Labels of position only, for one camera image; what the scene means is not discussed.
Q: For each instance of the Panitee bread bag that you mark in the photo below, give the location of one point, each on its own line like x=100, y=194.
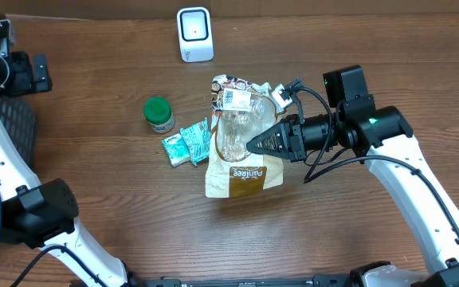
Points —
x=241, y=110

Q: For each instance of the teal snack packet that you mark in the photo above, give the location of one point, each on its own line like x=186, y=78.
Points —
x=197, y=140

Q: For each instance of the cardboard backdrop wall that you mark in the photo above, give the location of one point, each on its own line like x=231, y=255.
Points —
x=154, y=9

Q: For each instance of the dark grey mesh basket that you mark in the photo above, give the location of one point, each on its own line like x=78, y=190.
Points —
x=19, y=120

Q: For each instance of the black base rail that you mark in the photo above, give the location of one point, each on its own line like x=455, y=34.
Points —
x=245, y=283

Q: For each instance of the small teal tissue pack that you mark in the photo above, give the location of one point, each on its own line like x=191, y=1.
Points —
x=176, y=149

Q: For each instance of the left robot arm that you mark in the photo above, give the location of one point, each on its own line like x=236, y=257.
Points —
x=42, y=215

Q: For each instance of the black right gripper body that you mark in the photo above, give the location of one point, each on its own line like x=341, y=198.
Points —
x=319, y=135

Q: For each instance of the green lid jar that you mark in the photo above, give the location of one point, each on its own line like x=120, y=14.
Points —
x=158, y=114

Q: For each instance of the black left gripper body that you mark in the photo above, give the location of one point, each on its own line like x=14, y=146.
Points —
x=17, y=76

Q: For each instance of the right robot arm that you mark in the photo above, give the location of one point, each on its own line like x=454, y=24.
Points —
x=383, y=141

